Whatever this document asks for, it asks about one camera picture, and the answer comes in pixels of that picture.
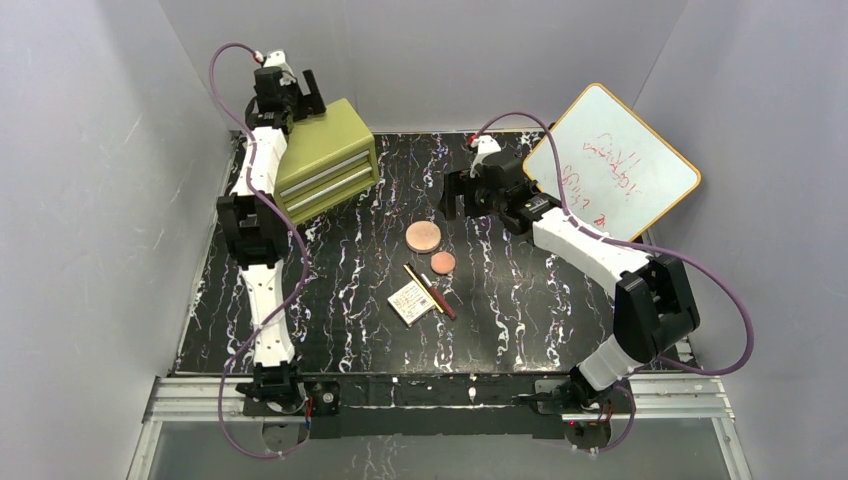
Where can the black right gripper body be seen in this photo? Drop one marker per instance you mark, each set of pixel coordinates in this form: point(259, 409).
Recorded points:
point(465, 196)

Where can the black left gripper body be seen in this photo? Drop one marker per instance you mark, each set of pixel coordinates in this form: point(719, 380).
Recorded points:
point(299, 100)

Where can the olive green drawer box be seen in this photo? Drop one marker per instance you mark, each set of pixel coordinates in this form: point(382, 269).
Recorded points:
point(329, 159)

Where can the large round pink compact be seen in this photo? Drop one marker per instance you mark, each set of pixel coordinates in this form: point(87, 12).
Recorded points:
point(423, 236)

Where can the small round pink compact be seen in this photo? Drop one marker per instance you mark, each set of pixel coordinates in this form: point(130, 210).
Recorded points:
point(443, 263)

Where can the white eyeshadow palette box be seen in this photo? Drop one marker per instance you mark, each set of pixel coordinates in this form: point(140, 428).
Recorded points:
point(410, 303)

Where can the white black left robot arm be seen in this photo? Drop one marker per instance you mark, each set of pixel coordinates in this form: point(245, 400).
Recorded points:
point(255, 234)

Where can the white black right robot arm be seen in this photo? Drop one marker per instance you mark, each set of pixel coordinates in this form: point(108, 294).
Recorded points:
point(653, 305)

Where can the gold black makeup pencil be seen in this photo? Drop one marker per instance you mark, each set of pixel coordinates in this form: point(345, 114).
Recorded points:
point(417, 279)

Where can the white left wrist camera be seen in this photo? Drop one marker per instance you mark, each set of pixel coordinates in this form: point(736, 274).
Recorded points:
point(276, 59)

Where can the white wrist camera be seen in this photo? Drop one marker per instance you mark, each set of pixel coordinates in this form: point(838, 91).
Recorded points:
point(276, 59)
point(482, 146)

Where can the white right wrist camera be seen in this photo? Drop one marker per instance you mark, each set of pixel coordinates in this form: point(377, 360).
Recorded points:
point(482, 146)

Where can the white whiteboard orange frame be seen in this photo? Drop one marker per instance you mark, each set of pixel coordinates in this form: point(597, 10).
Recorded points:
point(611, 168)

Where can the aluminium frame rail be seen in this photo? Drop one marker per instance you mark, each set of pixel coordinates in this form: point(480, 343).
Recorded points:
point(658, 395)

